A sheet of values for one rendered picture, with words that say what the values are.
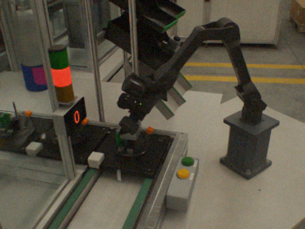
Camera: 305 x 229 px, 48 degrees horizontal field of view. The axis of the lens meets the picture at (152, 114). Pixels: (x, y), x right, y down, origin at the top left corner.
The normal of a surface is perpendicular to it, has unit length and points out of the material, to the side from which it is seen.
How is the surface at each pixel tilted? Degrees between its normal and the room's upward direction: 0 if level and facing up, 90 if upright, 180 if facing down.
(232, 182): 0
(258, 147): 90
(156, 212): 0
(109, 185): 0
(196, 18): 90
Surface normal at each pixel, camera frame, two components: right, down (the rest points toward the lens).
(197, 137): -0.03, -0.86
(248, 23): -0.13, 0.51
